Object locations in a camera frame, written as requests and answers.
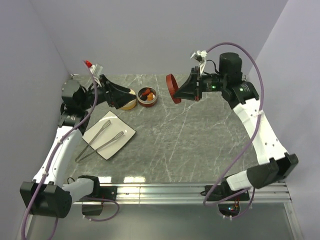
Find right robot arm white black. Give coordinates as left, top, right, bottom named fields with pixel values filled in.
left=165, top=52, right=299, bottom=200

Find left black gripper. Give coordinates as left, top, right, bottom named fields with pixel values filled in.
left=80, top=74, right=137, bottom=111

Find white square plate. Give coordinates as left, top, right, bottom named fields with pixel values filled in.
left=77, top=111, right=136, bottom=161

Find cream round lid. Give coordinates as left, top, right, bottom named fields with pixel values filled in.
left=125, top=89, right=137, bottom=106

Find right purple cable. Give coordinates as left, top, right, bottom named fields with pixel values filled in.
left=202, top=42, right=265, bottom=220

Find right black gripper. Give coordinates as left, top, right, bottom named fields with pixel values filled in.
left=173, top=66, right=228, bottom=102

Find metal tongs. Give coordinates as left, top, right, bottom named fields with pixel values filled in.
left=74, top=119, right=125, bottom=163

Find red steel lunch container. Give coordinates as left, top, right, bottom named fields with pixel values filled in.
left=137, top=86, right=158, bottom=108

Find red sausage food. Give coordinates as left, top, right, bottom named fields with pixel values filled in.
left=141, top=88, right=151, bottom=96

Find dark seaweed roll food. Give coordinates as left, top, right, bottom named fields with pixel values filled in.
left=139, top=95, right=148, bottom=101

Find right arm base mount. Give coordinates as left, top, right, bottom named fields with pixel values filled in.
left=200, top=185, right=250, bottom=202

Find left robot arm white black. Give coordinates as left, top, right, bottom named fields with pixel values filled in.
left=20, top=74, right=136, bottom=218

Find red round lid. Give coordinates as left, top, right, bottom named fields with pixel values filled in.
left=165, top=73, right=182, bottom=104

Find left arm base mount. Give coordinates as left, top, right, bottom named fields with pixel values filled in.
left=77, top=186, right=118, bottom=202

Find yellow lunch container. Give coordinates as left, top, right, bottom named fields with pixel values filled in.
left=120, top=98, right=137, bottom=111

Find orange fried food piece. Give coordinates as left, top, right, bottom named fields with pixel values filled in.
left=147, top=92, right=155, bottom=102

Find aluminium rail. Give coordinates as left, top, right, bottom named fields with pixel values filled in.
left=59, top=182, right=293, bottom=206

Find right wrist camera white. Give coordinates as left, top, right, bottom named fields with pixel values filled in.
left=190, top=50, right=208, bottom=76

